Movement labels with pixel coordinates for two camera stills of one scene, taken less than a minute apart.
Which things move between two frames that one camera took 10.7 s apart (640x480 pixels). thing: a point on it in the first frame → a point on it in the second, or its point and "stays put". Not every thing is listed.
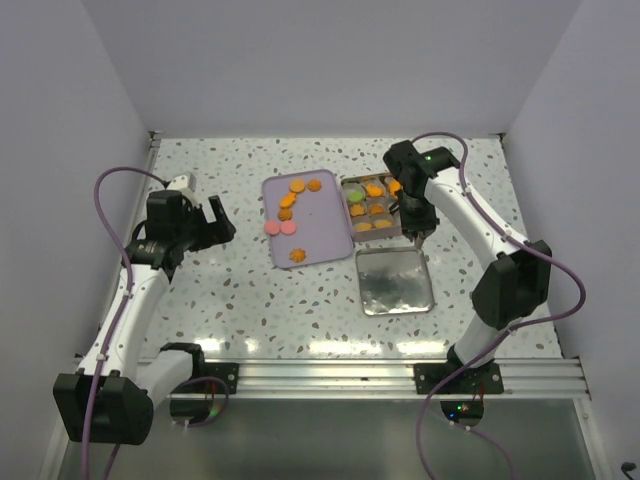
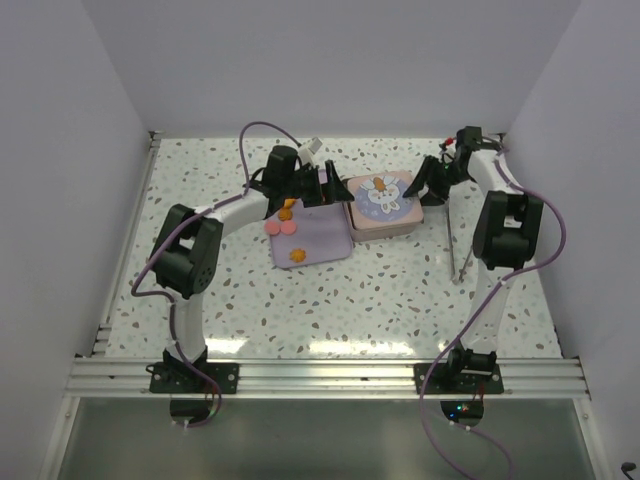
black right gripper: x=426 y=223 → x=436 y=194
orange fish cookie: x=288 y=200 stays put
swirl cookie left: x=285 y=213 stays put
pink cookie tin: x=373 y=206 stays put
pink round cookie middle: x=288 y=227 stays put
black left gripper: x=219 y=231 → x=330 y=192
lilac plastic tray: x=322 y=231 stays put
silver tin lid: x=394 y=281 → x=379 y=201
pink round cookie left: x=272 y=227 stays put
